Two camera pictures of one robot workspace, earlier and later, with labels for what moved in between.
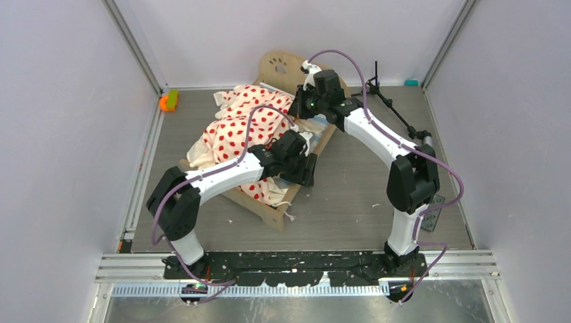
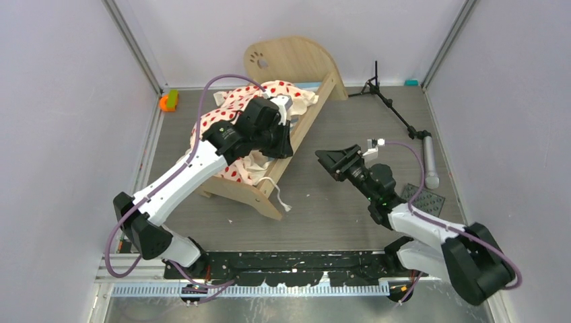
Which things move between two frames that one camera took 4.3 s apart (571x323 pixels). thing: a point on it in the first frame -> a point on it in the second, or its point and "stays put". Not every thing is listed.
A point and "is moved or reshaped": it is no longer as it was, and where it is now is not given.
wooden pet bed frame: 284,70 is moved or reshaped
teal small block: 411,83 stays put
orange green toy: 169,102 stays put
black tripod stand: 373,83 stays put
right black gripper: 297,108 -> 339,162
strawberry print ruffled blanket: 248,118 is moved or reshaped
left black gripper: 306,177 -> 285,149
